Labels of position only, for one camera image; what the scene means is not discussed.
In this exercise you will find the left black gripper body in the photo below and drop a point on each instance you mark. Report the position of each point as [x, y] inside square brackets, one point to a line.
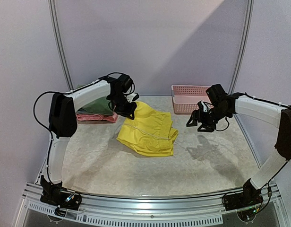
[123, 108]

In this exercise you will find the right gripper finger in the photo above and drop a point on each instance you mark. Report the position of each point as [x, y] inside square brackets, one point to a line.
[206, 128]
[193, 120]

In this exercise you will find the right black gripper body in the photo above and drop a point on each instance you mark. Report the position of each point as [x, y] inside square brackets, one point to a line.
[201, 117]

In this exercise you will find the green tank top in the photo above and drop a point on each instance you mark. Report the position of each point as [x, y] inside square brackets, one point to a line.
[98, 106]

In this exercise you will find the yellow garment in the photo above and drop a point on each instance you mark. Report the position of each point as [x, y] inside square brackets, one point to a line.
[150, 133]

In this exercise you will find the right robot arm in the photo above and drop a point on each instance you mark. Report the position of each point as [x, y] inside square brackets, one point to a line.
[223, 105]

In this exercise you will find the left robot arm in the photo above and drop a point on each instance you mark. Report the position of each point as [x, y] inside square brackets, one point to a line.
[121, 96]

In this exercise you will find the folded pink garment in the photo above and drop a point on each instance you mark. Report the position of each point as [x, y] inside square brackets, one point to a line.
[97, 117]

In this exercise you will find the pink plastic basket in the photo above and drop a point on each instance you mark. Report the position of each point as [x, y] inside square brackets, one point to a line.
[186, 97]

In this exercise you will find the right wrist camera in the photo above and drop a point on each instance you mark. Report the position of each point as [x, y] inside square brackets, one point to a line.
[204, 106]

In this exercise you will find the right aluminium frame post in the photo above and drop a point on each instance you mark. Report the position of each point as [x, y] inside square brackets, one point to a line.
[242, 46]

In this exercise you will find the aluminium frame post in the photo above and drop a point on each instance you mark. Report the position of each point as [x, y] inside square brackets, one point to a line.
[59, 44]
[242, 46]

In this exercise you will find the aluminium front rail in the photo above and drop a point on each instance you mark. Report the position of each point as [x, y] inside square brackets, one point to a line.
[204, 210]

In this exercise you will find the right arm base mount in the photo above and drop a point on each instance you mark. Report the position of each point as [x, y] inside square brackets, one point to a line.
[248, 203]

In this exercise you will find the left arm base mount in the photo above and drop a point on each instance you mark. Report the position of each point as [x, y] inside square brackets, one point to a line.
[59, 196]

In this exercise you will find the left aluminium frame post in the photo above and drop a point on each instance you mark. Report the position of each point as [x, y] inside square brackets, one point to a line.
[59, 44]

